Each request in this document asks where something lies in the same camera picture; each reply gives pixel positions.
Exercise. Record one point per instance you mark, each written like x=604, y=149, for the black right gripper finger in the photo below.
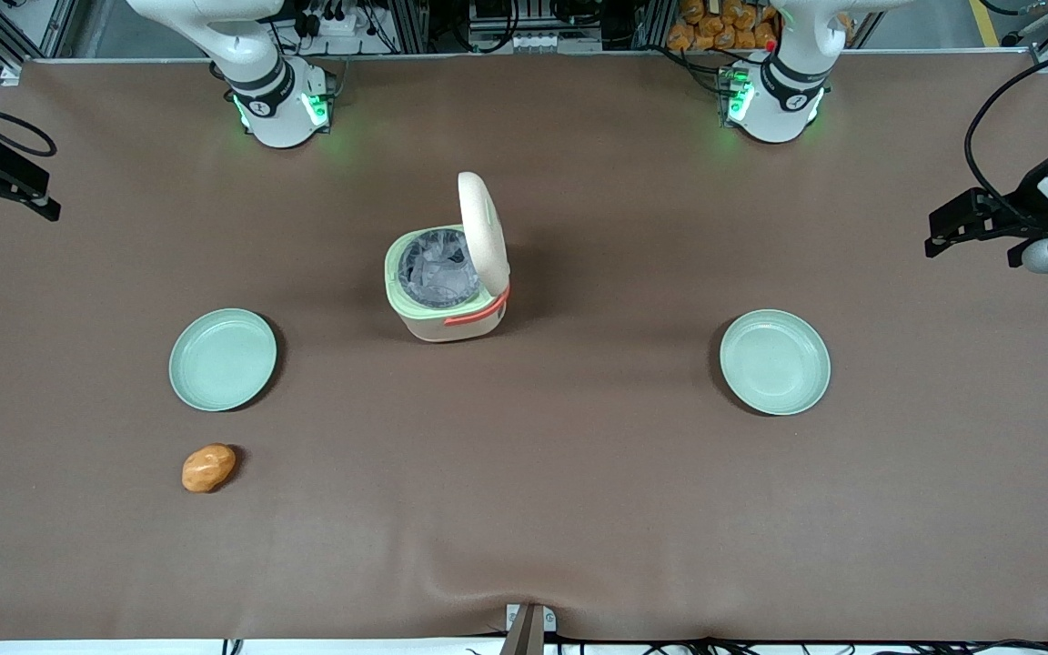
x=45, y=207

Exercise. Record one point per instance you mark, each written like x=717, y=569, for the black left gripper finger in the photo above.
x=935, y=246
x=1021, y=255

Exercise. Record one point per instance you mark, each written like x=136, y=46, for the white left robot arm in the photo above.
x=783, y=100

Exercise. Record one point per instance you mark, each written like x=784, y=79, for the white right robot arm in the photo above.
x=274, y=100

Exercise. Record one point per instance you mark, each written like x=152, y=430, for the pale green round plate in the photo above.
x=774, y=362
x=222, y=360

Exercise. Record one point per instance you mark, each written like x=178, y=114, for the orange-brown bread roll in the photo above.
x=207, y=468

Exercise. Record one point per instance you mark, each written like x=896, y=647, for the bag of orange buns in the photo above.
x=720, y=25

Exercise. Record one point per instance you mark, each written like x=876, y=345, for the brown table mat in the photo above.
x=579, y=509

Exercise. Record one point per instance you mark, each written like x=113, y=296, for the white power strip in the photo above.
x=533, y=41

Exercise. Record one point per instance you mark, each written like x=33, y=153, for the metal table clamp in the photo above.
x=529, y=628

